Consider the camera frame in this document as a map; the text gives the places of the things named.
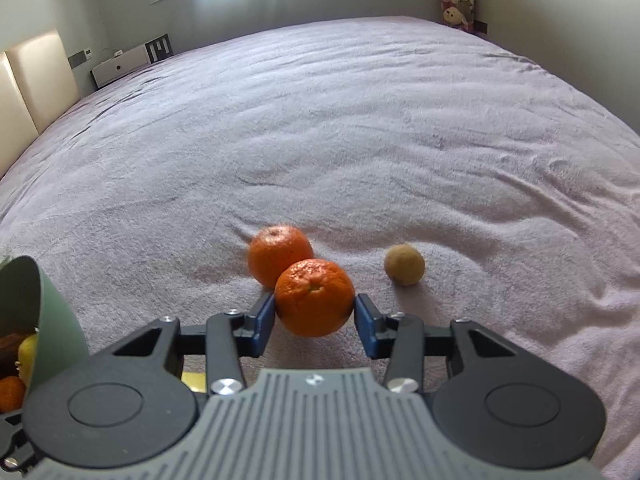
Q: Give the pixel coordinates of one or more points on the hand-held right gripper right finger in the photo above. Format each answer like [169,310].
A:
[367,327]

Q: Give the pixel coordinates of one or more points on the orange with green stem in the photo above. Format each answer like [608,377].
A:
[277,255]

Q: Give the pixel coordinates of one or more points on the white nightstand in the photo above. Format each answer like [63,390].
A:
[122,66]

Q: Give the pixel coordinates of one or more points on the orange with dimpled skin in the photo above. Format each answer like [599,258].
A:
[315,297]

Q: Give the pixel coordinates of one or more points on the brown kiwi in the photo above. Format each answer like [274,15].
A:
[405,263]

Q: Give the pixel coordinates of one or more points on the green bowl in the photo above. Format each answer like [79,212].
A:
[56,330]

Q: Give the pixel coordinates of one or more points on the cream padded headboard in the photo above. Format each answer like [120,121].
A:
[40,75]

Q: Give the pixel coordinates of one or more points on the black wall socket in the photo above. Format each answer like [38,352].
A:
[481,26]

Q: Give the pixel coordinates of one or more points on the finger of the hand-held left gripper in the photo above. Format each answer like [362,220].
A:
[15,440]

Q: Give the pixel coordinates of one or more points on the large orange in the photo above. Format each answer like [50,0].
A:
[10,394]

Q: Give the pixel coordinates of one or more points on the purple blanket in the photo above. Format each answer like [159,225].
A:
[350,135]

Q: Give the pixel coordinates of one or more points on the brown spotted banana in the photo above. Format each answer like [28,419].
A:
[11,347]

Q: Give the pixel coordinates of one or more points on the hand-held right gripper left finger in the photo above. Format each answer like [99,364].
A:
[262,325]

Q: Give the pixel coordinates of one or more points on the black shelf unit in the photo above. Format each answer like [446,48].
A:
[160,49]

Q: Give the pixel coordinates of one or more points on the grey wall switch panel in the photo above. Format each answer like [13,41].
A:
[80,56]

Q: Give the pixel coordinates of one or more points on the green apple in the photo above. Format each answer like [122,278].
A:
[29,355]

